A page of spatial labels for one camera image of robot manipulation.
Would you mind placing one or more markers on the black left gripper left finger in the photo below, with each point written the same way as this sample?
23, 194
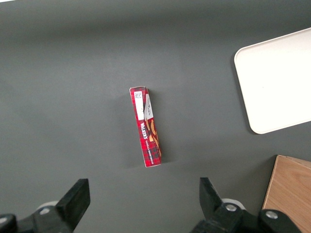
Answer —
74, 201

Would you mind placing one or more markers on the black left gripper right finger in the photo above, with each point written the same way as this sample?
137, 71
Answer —
208, 199

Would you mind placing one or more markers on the red tartan cookie box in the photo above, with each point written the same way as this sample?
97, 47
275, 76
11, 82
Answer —
147, 136

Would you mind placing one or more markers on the cream rectangular tray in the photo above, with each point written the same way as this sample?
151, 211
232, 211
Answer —
277, 82

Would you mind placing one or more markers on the wooden two-drawer cabinet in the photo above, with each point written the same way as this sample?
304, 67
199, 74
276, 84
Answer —
289, 189

